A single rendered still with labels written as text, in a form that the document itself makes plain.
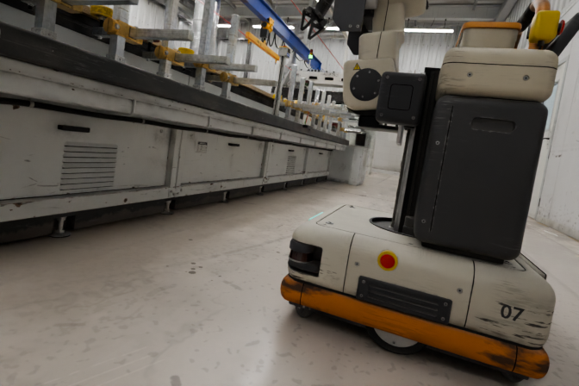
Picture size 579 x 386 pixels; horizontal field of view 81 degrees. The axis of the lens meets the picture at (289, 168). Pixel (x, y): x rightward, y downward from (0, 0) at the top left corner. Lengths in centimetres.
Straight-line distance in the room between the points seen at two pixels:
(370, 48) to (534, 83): 46
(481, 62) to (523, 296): 56
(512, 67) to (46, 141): 151
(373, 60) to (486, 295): 72
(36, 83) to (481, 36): 129
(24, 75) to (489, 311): 137
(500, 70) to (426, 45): 1142
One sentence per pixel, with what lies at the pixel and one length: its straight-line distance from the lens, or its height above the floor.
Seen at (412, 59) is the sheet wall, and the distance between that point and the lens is 1230.
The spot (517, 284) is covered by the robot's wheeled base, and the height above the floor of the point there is 26.
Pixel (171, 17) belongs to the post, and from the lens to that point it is 162.
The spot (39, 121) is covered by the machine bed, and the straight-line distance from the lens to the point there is 154.
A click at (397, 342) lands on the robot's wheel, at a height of 4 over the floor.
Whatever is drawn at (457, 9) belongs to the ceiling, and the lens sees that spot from 1145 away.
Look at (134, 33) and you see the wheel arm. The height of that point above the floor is 81.
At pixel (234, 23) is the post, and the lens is 205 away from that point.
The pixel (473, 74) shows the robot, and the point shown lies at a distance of 98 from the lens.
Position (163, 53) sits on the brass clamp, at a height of 79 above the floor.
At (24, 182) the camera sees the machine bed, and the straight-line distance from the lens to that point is 154.
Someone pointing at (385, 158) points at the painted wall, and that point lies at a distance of 1183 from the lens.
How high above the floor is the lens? 50
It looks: 4 degrees down
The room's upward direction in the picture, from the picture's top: 8 degrees clockwise
